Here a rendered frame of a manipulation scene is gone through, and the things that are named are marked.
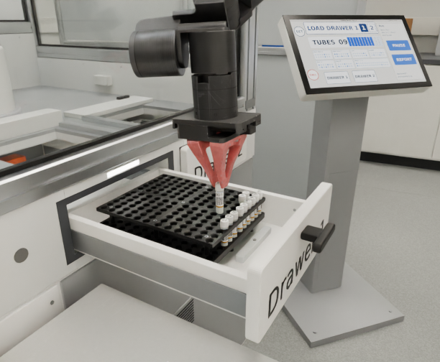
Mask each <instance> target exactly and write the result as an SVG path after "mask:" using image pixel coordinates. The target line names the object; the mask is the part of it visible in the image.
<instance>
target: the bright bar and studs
mask: <svg viewBox="0 0 440 362"><path fill-rule="evenodd" d="M270 234H271V227H269V226H263V227H262V228H261V229H260V230H259V231H258V232H257V234H256V235H255V236H254V237H253V238H252V239H251V240H250V241H249V242H248V243H247V244H246V245H245V246H244V247H243V248H242V249H241V250H240V251H239V252H238V253H237V254H236V259H235V261H237V262H239V263H242V264H243V263H244V262H245V261H246V260H247V259H248V258H249V256H250V255H251V254H252V253H253V252H254V251H255V250H256V249H257V247H258V246H259V245H260V244H261V243H262V242H263V241H264V240H265V239H266V238H267V237H268V236H269V235H270Z"/></svg>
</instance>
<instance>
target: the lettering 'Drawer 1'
mask: <svg viewBox="0 0 440 362"><path fill-rule="evenodd" d="M309 246H310V249H309V250H308V247H309ZM307 250H308V251H307ZM310 250H311V244H309V245H308V246H307V249H306V254H305V261H307V260H308V258H309V256H310V254H309V255H308V258H306V255H307V254H308V252H309V251H310ZM304 252H305V251H304ZM304 252H303V256H304ZM302 264H303V258H302V261H301V256H300V258H299V262H298V268H299V265H300V270H301V269H302ZM291 272H292V274H291V276H290V277H289V275H290V273H291ZM295 272H296V276H297V275H298V269H297V262H296V263H295ZM288 277H289V279H288V282H289V280H290V278H291V281H290V285H291V284H292V283H293V269H291V270H290V272H289V274H288ZM286 278H287V277H286ZM286 278H285V279H284V281H283V282H282V285H281V296H280V300H281V299H282V296H283V285H284V282H285V280H286ZM288 282H287V287H286V289H289V287H290V285H289V286H288ZM275 290H277V299H276V303H275V306H274V308H273V309H272V311H271V312H270V310H271V298H272V294H273V292H274V291H275ZM278 296H279V287H278V286H276V287H275V288H274V290H273V291H272V292H271V294H270V301H269V313H268V319H269V317H270V316H271V314H272V313H273V311H274V309H275V307H276V305H277V303H278Z"/></svg>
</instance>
